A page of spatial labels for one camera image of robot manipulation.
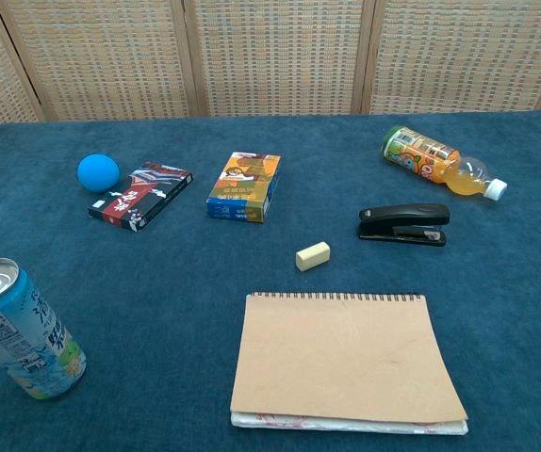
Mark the blue table cloth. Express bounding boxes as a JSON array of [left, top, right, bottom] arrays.
[[0, 108, 541, 452]]

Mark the orange and blue card box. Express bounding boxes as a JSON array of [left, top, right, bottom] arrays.
[[205, 151, 282, 224]]

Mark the light blue drink can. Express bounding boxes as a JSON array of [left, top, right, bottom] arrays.
[[0, 257, 88, 401]]

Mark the black stapler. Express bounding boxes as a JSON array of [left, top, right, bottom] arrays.
[[357, 202, 451, 248]]

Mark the blue ball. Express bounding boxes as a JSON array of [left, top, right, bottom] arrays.
[[76, 153, 122, 194]]

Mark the yellow spiral notebook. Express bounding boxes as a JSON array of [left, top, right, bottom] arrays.
[[230, 291, 469, 435]]

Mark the pale yellow eraser block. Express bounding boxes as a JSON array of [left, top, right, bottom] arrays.
[[295, 241, 332, 272]]

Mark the woven rattan folding screen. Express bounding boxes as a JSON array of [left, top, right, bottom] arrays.
[[0, 0, 541, 127]]

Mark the black and red card box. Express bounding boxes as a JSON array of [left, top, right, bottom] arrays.
[[87, 161, 194, 234]]

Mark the orange juice plastic bottle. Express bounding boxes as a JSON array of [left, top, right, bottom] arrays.
[[381, 124, 509, 202]]

